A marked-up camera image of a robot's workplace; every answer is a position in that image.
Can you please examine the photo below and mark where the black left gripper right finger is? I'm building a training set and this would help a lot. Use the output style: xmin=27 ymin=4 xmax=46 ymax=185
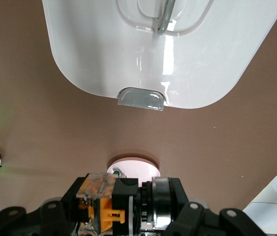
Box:
xmin=164 ymin=177 xmax=267 ymax=236

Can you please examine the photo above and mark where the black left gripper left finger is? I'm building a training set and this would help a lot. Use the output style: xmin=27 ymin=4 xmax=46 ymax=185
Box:
xmin=0 ymin=174 xmax=90 ymax=236

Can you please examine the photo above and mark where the orange and black switch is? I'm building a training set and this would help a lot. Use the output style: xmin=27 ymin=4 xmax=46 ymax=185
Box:
xmin=76 ymin=173 xmax=173 ymax=235

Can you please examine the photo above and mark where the pink round plate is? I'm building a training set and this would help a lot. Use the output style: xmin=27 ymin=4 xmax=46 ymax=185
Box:
xmin=107 ymin=157 xmax=162 ymax=184

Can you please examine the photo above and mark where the white paper at right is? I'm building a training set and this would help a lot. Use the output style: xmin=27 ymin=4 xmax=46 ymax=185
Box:
xmin=241 ymin=159 xmax=277 ymax=236

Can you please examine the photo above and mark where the brown table mat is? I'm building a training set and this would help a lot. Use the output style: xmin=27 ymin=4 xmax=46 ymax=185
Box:
xmin=0 ymin=0 xmax=277 ymax=236

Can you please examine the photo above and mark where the white lidded storage box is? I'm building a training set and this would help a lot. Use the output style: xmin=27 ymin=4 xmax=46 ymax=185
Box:
xmin=41 ymin=0 xmax=277 ymax=112

